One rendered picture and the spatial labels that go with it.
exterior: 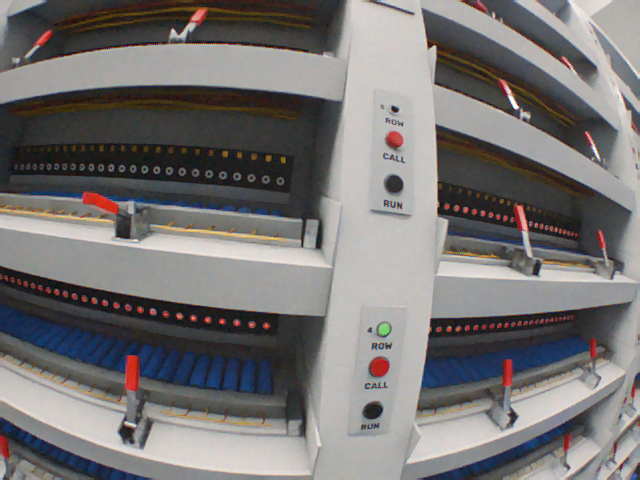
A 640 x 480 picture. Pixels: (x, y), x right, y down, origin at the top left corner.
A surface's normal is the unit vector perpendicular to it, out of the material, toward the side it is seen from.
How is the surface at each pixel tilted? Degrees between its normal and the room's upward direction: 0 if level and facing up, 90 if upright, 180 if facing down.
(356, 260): 90
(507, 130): 108
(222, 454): 18
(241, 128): 90
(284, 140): 90
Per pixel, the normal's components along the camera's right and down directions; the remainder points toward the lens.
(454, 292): 0.15, 0.23
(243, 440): 0.14, -0.97
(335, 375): 0.18, -0.07
